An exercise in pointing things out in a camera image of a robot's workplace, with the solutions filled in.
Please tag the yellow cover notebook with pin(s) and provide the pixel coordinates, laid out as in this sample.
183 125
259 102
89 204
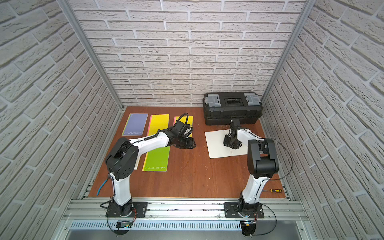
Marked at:
158 122

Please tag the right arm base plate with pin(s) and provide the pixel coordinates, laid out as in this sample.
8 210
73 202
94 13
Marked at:
232 210

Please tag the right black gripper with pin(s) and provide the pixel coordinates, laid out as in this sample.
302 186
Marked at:
226 142

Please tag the yellow handled screwdriver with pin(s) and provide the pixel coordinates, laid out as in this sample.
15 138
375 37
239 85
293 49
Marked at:
273 191

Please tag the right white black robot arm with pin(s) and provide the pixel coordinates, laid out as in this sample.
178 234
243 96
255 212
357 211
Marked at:
262 164

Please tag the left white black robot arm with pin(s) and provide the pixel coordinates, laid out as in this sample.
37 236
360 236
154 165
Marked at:
121 161

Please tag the black plastic toolbox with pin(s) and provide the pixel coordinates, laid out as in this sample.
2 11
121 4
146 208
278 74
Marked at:
220 108

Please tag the aluminium mounting rail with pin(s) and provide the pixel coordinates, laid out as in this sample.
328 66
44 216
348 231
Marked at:
185 209

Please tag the purple cover notebook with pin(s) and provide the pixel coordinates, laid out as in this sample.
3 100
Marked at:
135 125

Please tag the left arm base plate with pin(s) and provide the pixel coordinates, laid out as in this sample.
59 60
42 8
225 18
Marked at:
138 209

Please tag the blue handled pliers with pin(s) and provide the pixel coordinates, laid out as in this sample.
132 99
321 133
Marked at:
102 185

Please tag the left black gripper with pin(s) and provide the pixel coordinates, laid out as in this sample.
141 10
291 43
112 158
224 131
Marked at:
186 142

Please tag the notebook angled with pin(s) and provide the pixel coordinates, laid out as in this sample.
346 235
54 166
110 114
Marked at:
157 160

